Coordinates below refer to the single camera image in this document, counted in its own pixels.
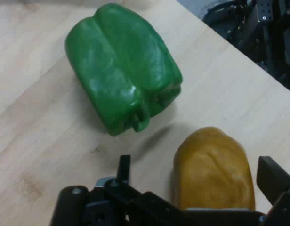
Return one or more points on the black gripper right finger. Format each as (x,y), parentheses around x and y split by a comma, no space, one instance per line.
(274,183)

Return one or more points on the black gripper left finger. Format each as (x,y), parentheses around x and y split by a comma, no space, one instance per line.
(112,204)

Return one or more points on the yellow-brown potato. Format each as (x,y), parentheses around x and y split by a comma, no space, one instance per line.
(211,174)

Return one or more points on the bamboo cutting board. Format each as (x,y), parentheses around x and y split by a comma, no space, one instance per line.
(41,106)

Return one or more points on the green bell pepper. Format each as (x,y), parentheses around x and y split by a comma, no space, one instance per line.
(121,70)

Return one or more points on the black machine on floor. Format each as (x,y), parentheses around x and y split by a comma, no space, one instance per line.
(258,30)

